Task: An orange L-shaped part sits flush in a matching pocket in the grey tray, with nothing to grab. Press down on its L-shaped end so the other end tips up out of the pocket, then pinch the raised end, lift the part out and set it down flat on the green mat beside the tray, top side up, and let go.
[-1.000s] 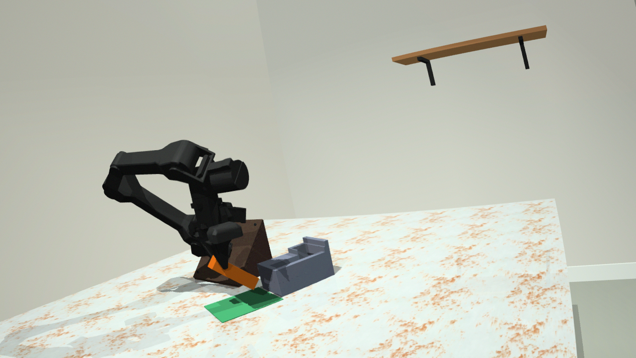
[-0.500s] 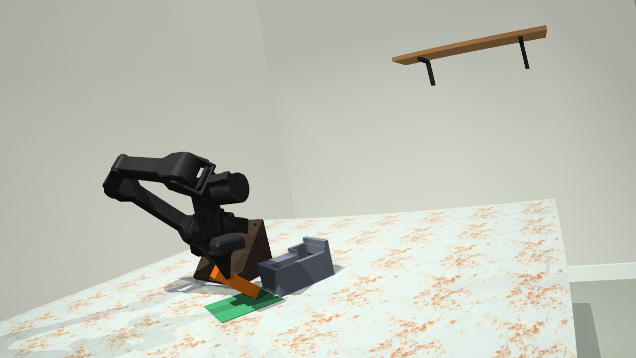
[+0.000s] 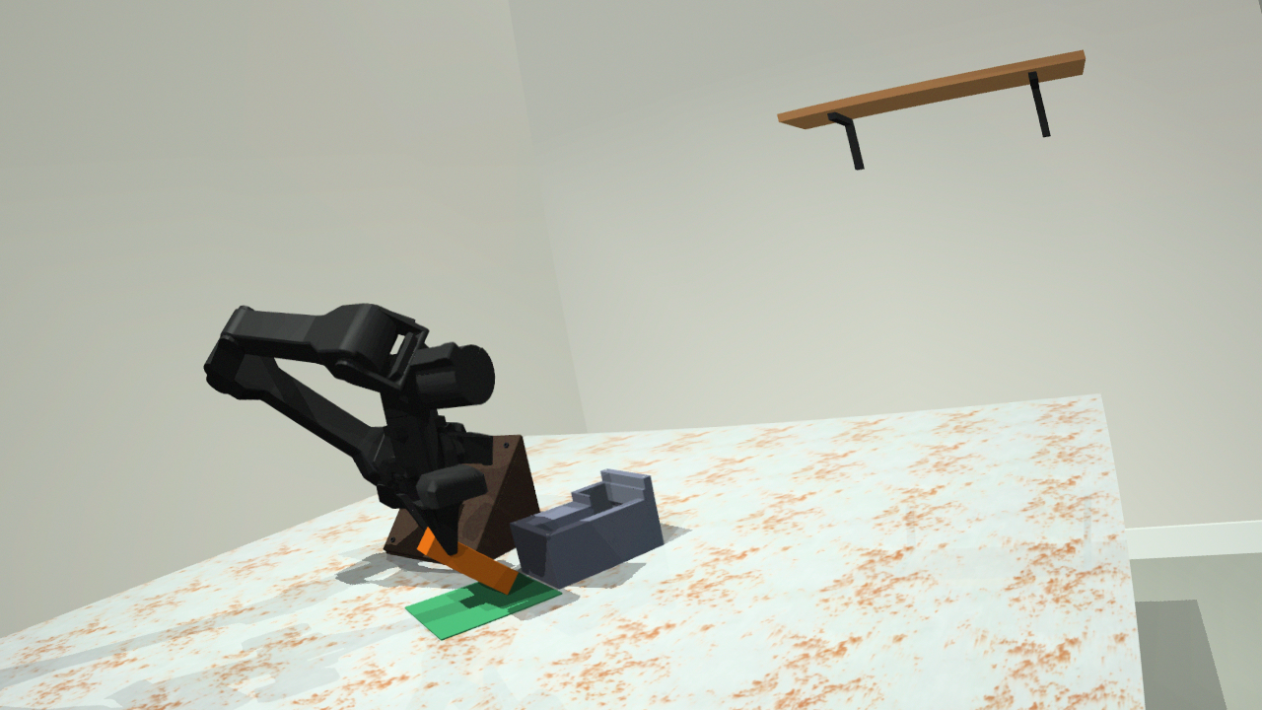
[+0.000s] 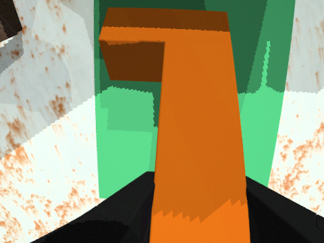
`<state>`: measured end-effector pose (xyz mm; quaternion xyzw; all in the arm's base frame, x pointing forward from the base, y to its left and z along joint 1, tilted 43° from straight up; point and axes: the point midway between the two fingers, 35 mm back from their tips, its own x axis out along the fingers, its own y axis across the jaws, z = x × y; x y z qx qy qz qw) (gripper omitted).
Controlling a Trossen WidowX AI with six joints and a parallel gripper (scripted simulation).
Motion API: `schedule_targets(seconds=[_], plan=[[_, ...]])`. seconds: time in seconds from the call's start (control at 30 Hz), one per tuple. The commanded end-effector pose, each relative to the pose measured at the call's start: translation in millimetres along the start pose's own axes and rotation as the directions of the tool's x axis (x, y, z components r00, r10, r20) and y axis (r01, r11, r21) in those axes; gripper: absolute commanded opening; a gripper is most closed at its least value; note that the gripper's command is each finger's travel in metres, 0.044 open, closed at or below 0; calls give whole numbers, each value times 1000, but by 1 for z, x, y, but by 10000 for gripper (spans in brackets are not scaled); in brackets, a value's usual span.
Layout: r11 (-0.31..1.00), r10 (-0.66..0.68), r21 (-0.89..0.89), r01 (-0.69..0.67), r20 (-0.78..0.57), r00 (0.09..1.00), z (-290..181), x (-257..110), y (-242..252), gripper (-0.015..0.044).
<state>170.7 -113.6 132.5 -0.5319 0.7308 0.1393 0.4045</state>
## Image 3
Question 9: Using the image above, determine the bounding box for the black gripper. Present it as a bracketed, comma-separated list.
[379, 409, 488, 556]

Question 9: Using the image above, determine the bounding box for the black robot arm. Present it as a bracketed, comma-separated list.
[203, 303, 495, 509]

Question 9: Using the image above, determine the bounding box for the orange l-shaped part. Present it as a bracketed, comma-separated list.
[416, 528, 519, 595]

